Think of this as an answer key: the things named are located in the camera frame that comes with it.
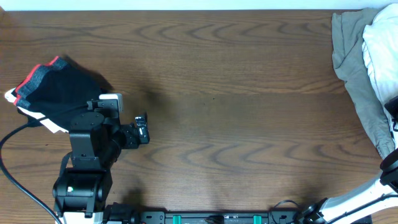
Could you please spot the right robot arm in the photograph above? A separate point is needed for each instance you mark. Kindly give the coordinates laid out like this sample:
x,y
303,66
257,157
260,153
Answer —
x,y
380,192

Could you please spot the white folded garment under black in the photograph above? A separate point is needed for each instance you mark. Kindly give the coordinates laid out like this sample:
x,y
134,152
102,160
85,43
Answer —
x,y
47,123

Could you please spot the black folded garment red trim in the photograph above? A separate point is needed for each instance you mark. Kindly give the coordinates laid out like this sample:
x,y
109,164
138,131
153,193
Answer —
x,y
59,85

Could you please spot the white t-shirt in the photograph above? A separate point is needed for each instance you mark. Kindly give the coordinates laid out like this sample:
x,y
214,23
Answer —
x,y
380,58

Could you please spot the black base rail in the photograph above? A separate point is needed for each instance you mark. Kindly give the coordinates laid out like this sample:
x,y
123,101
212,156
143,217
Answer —
x,y
127,214

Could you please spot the grey-olive garment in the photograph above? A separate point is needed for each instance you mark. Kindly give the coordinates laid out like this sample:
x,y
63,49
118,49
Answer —
x,y
347,57

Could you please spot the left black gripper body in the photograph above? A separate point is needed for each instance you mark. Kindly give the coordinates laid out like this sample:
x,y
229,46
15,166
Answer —
x,y
143,132

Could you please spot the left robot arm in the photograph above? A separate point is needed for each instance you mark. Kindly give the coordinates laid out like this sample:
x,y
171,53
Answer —
x,y
97,138

